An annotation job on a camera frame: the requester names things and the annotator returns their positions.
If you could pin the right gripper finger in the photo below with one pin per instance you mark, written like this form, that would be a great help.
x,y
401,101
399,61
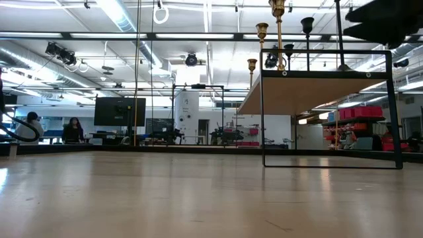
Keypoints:
x,y
390,11
386,34

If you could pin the gold candlestick holder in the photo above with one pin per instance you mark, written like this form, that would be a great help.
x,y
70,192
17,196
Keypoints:
x,y
262,29
252,63
278,8

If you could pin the shelf with red bins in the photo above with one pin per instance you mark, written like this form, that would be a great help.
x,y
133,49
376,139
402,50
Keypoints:
x,y
360,111

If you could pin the black overhead beam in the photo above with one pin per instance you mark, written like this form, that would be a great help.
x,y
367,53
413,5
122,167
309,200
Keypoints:
x,y
238,36

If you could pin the white column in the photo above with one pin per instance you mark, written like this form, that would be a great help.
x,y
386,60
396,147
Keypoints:
x,y
186,112

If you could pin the black tv screen on stand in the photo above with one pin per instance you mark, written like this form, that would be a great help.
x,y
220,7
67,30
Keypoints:
x,y
119,112

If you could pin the person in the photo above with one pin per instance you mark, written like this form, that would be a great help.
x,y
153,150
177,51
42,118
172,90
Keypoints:
x,y
73,132
31,130

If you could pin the wooden shelf riser black frame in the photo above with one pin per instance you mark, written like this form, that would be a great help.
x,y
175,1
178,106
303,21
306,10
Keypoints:
x,y
297,96

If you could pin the black metal frame stand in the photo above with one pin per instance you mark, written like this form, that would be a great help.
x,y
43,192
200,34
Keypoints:
x,y
198,86

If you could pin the black ceiling camera pair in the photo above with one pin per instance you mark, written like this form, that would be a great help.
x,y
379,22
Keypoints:
x,y
66,57

